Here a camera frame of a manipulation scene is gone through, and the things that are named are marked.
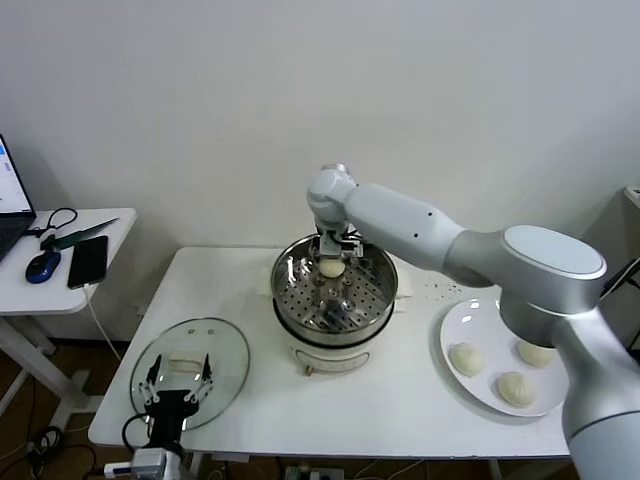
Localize black laptop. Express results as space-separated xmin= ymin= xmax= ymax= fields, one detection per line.
xmin=0 ymin=134 xmax=39 ymax=264

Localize dark green flat tool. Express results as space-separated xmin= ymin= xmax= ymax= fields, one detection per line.
xmin=40 ymin=217 xmax=121 ymax=253

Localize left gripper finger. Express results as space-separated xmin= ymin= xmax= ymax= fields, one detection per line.
xmin=183 ymin=352 xmax=214 ymax=404
xmin=138 ymin=354 xmax=164 ymax=406

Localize black floor cables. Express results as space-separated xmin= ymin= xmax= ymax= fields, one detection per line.
xmin=24 ymin=424 xmax=101 ymax=480

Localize black smartphone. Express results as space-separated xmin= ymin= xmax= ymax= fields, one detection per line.
xmin=67 ymin=236 xmax=110 ymax=290

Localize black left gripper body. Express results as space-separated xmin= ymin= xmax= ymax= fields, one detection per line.
xmin=144 ymin=389 xmax=201 ymax=451

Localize white electric pot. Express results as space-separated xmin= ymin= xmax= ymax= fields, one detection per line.
xmin=256 ymin=267 xmax=415 ymax=377

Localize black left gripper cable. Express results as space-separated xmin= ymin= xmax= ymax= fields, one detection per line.
xmin=122 ymin=413 xmax=154 ymax=456

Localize white steamed baozi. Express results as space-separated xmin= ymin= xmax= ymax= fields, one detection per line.
xmin=448 ymin=342 xmax=486 ymax=377
xmin=317 ymin=257 xmax=346 ymax=280
xmin=517 ymin=341 xmax=556 ymax=369
xmin=496 ymin=371 xmax=537 ymax=407

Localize perforated steel steamer basket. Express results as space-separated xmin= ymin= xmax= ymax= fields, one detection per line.
xmin=271 ymin=230 xmax=400 ymax=346

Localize black wall cable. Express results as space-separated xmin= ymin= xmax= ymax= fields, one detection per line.
xmin=602 ymin=257 xmax=640 ymax=301

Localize white side table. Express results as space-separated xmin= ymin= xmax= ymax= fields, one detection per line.
xmin=0 ymin=208 xmax=139 ymax=426

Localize white charging cable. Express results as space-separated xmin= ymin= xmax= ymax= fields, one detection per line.
xmin=83 ymin=282 xmax=124 ymax=362

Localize large white plate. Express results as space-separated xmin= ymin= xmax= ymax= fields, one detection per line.
xmin=439 ymin=298 xmax=571 ymax=417

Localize blue computer mouse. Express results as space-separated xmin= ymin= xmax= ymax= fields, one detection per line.
xmin=25 ymin=251 xmax=62 ymax=286

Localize round glass pot lid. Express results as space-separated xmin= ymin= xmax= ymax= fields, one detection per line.
xmin=129 ymin=317 xmax=251 ymax=434

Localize floor power strip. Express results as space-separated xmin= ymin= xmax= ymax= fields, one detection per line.
xmin=284 ymin=464 xmax=346 ymax=480

